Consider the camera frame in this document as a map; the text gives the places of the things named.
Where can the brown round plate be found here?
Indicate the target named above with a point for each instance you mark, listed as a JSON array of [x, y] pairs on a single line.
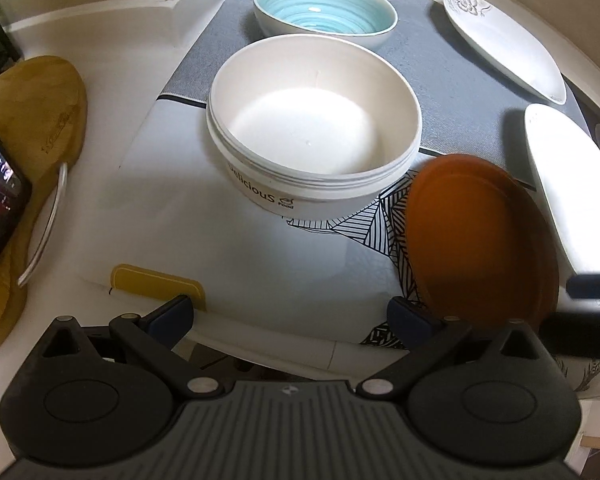
[[478, 246]]

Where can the wooden cutting board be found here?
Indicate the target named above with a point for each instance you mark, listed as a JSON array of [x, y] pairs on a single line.
[[43, 109]]

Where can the grey cloth mat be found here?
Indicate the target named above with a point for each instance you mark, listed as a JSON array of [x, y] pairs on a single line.
[[468, 106]]

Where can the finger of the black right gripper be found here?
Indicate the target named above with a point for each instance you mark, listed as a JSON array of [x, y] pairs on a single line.
[[584, 286], [574, 334]]

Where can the large white paper bowl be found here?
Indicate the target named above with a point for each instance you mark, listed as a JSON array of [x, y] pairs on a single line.
[[312, 127]]

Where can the white patterned placemat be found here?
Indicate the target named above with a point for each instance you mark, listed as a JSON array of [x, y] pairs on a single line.
[[308, 297]]

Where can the white square floral plate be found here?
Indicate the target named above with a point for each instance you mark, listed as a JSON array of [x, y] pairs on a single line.
[[508, 46]]

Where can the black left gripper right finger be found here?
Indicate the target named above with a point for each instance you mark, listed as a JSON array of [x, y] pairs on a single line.
[[428, 341]]

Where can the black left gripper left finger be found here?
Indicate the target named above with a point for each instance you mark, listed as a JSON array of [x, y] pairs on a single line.
[[148, 340]]

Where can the turquoise ceramic bowl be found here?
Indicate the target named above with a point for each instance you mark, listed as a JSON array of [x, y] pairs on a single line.
[[368, 23]]

